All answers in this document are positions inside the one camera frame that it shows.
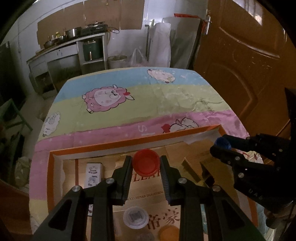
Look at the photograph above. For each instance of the plain orange bottle cap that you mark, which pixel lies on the plain orange bottle cap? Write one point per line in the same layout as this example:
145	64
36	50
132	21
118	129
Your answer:
169	233

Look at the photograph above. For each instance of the blue bottle cap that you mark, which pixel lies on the blue bottle cap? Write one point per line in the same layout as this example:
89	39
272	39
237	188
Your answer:
223	143

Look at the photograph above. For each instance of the white Hello Kitty box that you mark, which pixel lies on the white Hello Kitty box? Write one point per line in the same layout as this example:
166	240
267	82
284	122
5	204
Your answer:
93	174

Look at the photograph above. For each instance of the red bottle cap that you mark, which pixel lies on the red bottle cap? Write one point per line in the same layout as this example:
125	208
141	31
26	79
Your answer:
146	162

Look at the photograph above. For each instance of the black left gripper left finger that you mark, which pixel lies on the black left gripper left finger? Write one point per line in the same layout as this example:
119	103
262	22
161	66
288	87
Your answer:
123	178

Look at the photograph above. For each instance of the dark green air fryer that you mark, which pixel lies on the dark green air fryer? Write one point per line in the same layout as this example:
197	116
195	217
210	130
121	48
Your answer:
92	50

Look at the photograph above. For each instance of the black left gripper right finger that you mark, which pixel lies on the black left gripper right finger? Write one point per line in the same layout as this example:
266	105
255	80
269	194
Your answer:
170	180

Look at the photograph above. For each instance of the white plastic bag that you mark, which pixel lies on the white plastic bag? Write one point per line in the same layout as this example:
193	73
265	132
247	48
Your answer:
138	59

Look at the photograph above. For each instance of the rolled clear plastic sheet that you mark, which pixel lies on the rolled clear plastic sheet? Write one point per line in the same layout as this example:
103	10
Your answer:
173	42

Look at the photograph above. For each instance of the light blue slim box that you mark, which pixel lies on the light blue slim box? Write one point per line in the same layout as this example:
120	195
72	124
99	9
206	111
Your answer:
204	222

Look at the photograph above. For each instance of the colourful cartoon sheep tablecloth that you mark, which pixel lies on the colourful cartoon sheep tablecloth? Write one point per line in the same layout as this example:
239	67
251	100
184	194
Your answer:
123	104

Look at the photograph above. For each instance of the steel cooking pot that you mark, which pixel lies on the steel cooking pot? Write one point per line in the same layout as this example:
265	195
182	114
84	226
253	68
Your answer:
73	33

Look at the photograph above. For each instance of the black gas stove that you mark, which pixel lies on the black gas stove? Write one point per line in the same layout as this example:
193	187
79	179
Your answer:
94	28

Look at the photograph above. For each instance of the white kitchen counter cabinet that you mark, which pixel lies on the white kitchen counter cabinet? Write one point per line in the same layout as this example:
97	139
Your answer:
53	67

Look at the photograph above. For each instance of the shallow cardboard tray box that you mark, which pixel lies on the shallow cardboard tray box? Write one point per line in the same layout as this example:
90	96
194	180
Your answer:
67	167

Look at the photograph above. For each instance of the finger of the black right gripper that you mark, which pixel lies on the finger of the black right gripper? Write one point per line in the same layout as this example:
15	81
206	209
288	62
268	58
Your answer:
253	143
236	161

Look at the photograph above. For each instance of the brown wooden door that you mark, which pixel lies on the brown wooden door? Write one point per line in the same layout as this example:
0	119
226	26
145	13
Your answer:
249	60

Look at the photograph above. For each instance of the white translucent cap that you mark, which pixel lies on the white translucent cap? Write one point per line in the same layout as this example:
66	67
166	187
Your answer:
135	218

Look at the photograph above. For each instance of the cardboard sheet on wall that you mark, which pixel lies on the cardboard sheet on wall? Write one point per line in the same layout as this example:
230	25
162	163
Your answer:
123	15

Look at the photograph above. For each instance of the green metal stool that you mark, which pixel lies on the green metal stool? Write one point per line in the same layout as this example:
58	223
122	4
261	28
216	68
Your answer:
16	120

